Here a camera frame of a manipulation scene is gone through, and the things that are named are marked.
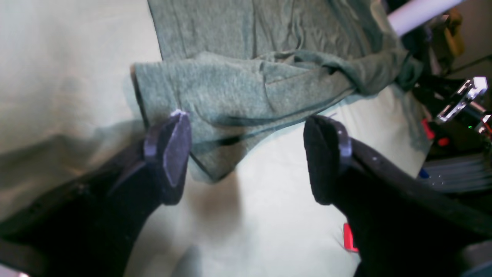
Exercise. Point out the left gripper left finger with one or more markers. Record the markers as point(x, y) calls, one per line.
point(87, 227)

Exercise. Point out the green T-shirt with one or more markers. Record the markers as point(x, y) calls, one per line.
point(244, 69)

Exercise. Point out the light green table cloth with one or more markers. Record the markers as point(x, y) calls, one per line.
point(68, 104)

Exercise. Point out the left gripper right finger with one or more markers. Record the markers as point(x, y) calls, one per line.
point(401, 227)

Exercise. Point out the white paper roll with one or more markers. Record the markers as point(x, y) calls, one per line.
point(417, 12)

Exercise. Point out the blue orange clamp at left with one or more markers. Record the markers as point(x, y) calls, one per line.
point(348, 239)

